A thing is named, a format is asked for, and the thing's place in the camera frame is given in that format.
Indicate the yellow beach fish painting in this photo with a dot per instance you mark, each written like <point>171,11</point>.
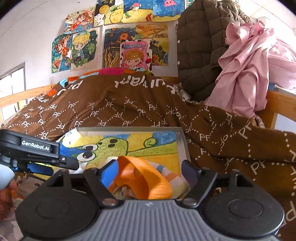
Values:
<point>137,11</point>

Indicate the blue jellyfish painting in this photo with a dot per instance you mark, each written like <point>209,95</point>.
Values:
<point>167,10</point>

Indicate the red hair girl painting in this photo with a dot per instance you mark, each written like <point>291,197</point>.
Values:
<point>61,53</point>

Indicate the left hand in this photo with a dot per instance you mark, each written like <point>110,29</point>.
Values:
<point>8,184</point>

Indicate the colourful orange bedsheet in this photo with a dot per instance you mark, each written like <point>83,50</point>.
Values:
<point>105,71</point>

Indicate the pineapple yellow painting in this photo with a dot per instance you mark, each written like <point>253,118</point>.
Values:
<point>108,12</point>

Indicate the brown quilted jacket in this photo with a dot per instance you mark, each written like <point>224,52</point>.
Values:
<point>201,33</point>

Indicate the flying girl painting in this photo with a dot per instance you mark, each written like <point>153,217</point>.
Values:
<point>79,21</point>

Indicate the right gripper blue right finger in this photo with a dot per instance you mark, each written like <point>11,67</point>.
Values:
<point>201,182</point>

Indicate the pink cloth garment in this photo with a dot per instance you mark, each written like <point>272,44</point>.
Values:
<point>254,59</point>

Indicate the grey box with frog drawing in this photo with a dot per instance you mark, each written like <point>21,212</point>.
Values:
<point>164,148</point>

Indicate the orange striped sock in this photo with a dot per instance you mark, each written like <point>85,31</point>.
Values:
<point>140,179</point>

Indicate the dark blue starry painting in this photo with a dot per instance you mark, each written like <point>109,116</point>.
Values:
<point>157,33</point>

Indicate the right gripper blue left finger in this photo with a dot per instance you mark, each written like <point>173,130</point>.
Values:
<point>99,181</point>

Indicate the blond boy anime painting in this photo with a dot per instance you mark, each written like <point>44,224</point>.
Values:
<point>84,50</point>

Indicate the brown PF patterned blanket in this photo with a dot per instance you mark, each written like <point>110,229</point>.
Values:
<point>216,139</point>

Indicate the pink anime girl painting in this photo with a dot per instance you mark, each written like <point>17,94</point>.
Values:
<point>136,55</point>

